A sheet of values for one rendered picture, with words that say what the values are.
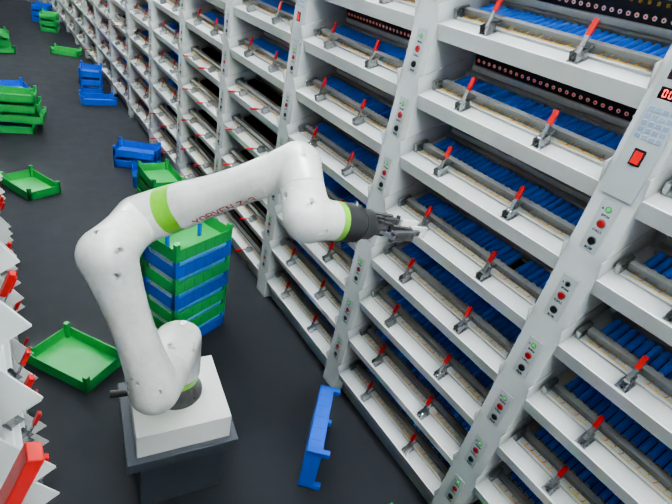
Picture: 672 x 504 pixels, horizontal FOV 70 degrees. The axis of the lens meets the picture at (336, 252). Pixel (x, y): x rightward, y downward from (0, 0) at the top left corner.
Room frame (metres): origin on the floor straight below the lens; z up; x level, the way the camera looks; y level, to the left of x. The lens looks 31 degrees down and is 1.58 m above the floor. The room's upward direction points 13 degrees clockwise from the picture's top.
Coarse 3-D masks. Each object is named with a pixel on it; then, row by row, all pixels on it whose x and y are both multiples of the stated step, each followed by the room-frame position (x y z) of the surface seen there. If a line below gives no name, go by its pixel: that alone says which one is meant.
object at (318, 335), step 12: (276, 276) 2.04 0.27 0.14; (288, 276) 2.04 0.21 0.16; (276, 288) 1.97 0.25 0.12; (288, 288) 1.97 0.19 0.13; (300, 288) 1.96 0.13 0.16; (288, 300) 1.89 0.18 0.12; (300, 300) 1.89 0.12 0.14; (288, 312) 1.86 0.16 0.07; (300, 312) 1.82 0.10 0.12; (312, 312) 1.80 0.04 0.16; (300, 324) 1.75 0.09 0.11; (312, 324) 1.71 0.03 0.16; (324, 324) 1.73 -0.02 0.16; (312, 336) 1.68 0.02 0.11; (324, 336) 1.68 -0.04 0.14; (324, 348) 1.62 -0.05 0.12
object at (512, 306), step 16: (400, 192) 1.52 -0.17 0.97; (416, 192) 1.57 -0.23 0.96; (400, 208) 1.50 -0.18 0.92; (432, 224) 1.41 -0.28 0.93; (416, 240) 1.37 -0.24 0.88; (432, 240) 1.34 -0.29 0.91; (432, 256) 1.31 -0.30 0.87; (448, 256) 1.27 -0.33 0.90; (464, 256) 1.27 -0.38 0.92; (464, 272) 1.20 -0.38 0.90; (496, 272) 1.20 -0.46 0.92; (480, 288) 1.15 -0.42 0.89; (496, 288) 1.14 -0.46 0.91; (496, 304) 1.11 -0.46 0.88; (512, 304) 1.08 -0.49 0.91; (528, 304) 1.08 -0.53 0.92; (512, 320) 1.07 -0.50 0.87
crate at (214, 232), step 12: (192, 228) 1.77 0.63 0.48; (204, 228) 1.79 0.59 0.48; (216, 228) 1.80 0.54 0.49; (228, 228) 1.74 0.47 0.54; (156, 240) 1.54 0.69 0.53; (180, 240) 1.65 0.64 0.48; (192, 240) 1.67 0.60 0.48; (204, 240) 1.62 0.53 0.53; (216, 240) 1.68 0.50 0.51; (228, 240) 1.74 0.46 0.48; (168, 252) 1.51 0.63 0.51; (180, 252) 1.51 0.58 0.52; (192, 252) 1.56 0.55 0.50
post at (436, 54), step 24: (432, 0) 1.53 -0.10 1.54; (432, 24) 1.51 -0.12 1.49; (408, 48) 1.56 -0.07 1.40; (432, 48) 1.50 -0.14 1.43; (456, 48) 1.56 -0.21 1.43; (408, 72) 1.54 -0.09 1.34; (408, 96) 1.52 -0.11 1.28; (408, 120) 1.50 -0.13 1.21; (432, 120) 1.56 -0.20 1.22; (384, 144) 1.56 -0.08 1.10; (384, 192) 1.51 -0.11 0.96; (360, 240) 1.55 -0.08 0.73; (384, 240) 1.52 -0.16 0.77; (360, 288) 1.50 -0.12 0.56; (360, 312) 1.51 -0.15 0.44; (336, 336) 1.55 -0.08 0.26; (336, 360) 1.52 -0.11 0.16; (336, 384) 1.50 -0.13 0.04
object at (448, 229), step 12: (408, 204) 1.51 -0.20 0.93; (420, 204) 1.48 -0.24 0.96; (432, 216) 1.42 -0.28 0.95; (444, 228) 1.37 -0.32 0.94; (456, 240) 1.33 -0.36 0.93; (468, 240) 1.30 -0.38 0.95; (480, 252) 1.25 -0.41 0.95; (492, 264) 1.22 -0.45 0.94; (504, 264) 1.20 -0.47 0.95; (516, 276) 1.16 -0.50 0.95; (516, 288) 1.13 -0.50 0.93; (528, 288) 1.12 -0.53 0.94
